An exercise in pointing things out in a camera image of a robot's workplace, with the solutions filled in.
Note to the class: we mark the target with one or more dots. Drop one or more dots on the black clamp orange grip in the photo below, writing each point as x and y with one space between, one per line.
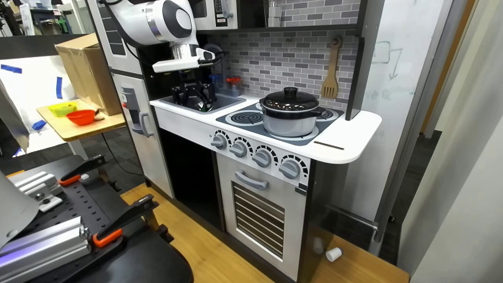
122 221
78 170

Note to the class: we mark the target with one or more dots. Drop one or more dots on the grey fridge dispenser panel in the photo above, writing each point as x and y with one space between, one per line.
130 104

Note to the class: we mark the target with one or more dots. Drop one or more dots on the grey toy stove top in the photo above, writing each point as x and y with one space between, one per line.
245 118

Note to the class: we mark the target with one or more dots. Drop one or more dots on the small grey pot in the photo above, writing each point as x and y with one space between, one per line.
287 126

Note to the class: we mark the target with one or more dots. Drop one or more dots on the black glass pot lid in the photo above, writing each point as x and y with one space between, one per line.
289 100

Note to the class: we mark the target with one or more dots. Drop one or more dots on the white toy oven door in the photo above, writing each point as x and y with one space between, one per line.
261 225

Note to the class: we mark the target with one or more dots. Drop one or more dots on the grey metal bracket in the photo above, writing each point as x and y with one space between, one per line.
12 210

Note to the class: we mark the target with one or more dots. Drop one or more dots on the grey stove knob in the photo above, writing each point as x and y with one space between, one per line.
290 167
220 140
240 148
262 156

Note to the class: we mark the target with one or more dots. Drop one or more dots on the white plastic cup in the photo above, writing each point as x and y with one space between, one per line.
333 254

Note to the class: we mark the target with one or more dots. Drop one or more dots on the black notes chalkboard panel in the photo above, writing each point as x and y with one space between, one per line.
107 32

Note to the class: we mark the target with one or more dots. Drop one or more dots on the short aluminium extrusion pieces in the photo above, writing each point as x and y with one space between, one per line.
36 189

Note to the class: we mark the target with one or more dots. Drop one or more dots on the orange bowl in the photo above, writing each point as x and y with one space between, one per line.
80 117

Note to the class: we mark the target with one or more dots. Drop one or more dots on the grey toy sink basin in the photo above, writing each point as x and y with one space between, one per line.
229 100

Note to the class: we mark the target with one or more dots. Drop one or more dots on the cardboard box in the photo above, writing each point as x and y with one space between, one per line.
88 68

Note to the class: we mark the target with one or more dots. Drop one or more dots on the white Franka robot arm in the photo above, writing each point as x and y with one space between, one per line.
151 21

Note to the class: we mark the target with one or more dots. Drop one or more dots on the white toy kitchen playset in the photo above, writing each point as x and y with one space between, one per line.
334 136

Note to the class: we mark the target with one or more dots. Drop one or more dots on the long aluminium rail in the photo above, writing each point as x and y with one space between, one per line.
41 252

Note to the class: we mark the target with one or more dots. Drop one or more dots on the black perforated breadboard table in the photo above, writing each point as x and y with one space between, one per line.
99 206

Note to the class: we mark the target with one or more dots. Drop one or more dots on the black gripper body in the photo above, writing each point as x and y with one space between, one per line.
191 84

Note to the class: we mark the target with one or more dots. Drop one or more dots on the blue tape strip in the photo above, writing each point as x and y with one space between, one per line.
9 68
58 87
37 125

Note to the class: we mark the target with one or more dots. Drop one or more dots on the yellow-green bowl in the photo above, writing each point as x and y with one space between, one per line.
61 109

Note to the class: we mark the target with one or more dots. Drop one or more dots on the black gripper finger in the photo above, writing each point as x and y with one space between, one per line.
207 101
177 96

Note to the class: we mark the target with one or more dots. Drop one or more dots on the wooden spatula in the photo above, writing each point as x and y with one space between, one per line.
330 79

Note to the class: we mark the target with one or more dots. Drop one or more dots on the toy microwave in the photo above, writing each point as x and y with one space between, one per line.
209 15

